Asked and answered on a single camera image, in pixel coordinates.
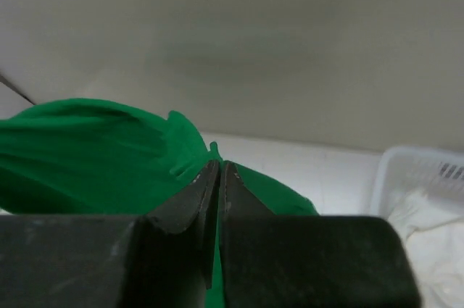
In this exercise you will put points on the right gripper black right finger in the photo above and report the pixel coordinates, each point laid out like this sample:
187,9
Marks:
239,209

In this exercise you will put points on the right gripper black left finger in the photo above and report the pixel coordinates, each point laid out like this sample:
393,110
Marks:
188,223

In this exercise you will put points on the green t shirt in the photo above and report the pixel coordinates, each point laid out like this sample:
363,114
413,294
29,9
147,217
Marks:
78,178

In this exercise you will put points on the white plastic basket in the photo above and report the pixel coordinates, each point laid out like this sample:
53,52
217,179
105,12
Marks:
404,168

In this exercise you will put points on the white crumpled t shirt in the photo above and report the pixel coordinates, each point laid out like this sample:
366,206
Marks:
433,240

